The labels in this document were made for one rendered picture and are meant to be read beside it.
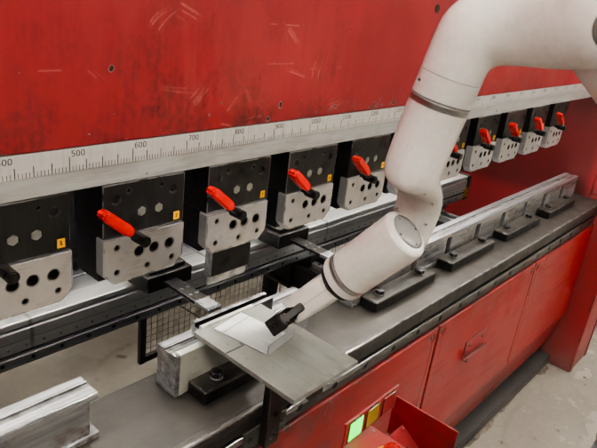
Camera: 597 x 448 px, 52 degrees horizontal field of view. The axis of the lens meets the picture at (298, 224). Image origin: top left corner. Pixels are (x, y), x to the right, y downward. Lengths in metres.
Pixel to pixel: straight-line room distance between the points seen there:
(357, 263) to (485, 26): 0.39
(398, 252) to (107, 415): 0.61
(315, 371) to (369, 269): 0.25
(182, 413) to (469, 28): 0.83
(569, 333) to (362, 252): 2.41
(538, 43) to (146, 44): 0.52
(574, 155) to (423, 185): 2.19
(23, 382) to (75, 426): 1.67
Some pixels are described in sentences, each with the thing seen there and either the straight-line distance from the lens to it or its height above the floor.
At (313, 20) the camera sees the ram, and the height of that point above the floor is 1.58.
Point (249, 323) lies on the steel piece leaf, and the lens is 1.24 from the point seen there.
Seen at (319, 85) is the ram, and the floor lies 1.46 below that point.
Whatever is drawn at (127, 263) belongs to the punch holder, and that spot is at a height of 1.21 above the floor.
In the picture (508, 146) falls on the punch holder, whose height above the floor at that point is 1.22.
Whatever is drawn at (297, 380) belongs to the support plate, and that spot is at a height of 1.00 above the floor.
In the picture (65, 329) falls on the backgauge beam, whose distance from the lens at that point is 1.34.
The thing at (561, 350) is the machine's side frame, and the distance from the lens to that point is 3.35.
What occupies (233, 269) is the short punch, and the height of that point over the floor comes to 1.10.
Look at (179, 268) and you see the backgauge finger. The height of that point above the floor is 1.02.
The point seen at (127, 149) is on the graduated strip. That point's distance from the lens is 0.93.
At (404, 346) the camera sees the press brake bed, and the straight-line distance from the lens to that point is 1.70.
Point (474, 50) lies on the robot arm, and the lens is 0.87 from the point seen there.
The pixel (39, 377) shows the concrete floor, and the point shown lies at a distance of 2.80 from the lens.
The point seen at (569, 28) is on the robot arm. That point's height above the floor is 1.63.
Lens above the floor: 1.65
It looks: 22 degrees down
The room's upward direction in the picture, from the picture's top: 7 degrees clockwise
